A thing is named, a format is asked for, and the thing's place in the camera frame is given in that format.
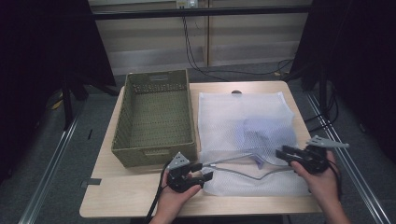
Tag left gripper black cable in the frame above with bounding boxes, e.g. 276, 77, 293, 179
144, 161, 173, 224

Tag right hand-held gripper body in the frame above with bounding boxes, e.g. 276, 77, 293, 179
299, 134, 350, 175

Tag metal floor rail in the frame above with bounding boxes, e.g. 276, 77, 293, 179
18, 102, 86, 224
304, 92, 392, 224

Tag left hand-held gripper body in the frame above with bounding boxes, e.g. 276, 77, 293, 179
166, 151, 204, 194

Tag person's left hand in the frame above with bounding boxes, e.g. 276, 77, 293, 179
154, 185, 203, 219

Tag person's right hand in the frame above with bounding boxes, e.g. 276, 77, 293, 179
290, 150, 342, 208

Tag white mesh laundry bag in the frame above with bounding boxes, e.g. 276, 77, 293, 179
197, 91, 312, 198

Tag black floor cables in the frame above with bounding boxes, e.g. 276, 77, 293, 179
303, 89, 341, 133

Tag yellow floor tape piece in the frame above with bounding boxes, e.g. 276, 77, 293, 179
50, 98, 64, 111

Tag white wall socket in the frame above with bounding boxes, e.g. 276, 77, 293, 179
176, 0, 199, 9

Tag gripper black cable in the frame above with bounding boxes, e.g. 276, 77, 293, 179
326, 161, 343, 201
144, 161, 173, 224

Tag black wall cable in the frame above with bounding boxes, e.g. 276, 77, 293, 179
181, 16, 295, 82

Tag purple cloth garment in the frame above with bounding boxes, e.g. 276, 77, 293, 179
241, 117, 297, 171

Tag black curtain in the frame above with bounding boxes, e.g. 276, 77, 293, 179
0, 0, 117, 185
289, 0, 396, 162

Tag black horizontal bar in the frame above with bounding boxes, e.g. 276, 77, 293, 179
92, 5, 313, 21

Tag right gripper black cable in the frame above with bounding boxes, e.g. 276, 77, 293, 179
326, 161, 343, 201

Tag green woven basket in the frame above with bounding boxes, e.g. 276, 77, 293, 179
110, 69, 198, 170

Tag black stand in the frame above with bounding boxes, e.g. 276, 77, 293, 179
317, 66, 332, 119
60, 74, 120, 132

